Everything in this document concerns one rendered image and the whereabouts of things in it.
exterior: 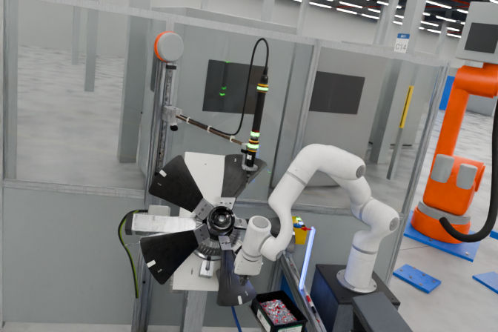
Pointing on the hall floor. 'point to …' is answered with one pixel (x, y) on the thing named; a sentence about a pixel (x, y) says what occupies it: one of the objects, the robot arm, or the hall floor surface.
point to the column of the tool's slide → (140, 309)
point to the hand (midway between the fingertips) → (243, 279)
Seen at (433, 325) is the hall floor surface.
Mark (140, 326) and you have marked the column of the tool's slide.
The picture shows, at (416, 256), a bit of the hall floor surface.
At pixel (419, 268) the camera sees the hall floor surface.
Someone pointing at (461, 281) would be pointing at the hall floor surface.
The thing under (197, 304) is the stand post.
